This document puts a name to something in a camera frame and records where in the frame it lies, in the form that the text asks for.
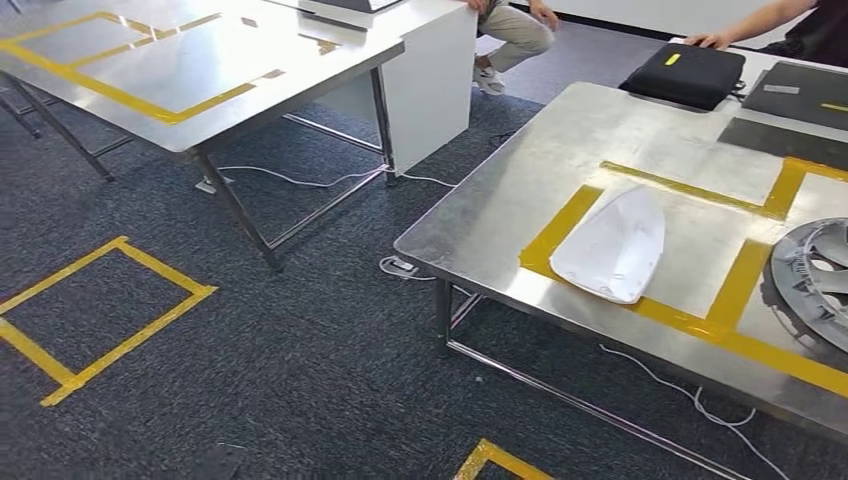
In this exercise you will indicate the white curved plastic part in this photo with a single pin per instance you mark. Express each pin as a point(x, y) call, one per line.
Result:
point(613, 248)

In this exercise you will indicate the steel workbench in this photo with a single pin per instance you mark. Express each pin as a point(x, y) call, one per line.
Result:
point(530, 166)

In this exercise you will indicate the grey floor socket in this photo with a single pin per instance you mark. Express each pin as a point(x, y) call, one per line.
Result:
point(401, 266)
point(212, 185)

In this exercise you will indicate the white cabinet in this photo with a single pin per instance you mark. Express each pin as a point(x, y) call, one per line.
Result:
point(430, 86)

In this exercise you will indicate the yellow floor tape square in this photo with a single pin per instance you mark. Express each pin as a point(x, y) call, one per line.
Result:
point(169, 266)
point(489, 447)

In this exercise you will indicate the person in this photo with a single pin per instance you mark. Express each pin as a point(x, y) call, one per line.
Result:
point(517, 36)
point(821, 33)

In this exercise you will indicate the dark flat device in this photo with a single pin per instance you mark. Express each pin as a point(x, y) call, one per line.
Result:
point(358, 5)

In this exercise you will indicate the steel table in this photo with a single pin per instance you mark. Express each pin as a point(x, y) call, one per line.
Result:
point(232, 60)

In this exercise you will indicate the black case with yellow tag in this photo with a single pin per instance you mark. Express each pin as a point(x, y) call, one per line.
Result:
point(682, 76)

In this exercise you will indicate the dark grey pad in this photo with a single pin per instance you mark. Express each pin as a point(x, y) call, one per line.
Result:
point(782, 142)
point(795, 99)

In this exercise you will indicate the grey wheel cover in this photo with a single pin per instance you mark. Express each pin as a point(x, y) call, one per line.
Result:
point(795, 265)

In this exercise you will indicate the yellow tape on steel table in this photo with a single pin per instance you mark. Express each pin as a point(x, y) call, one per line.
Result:
point(79, 81)

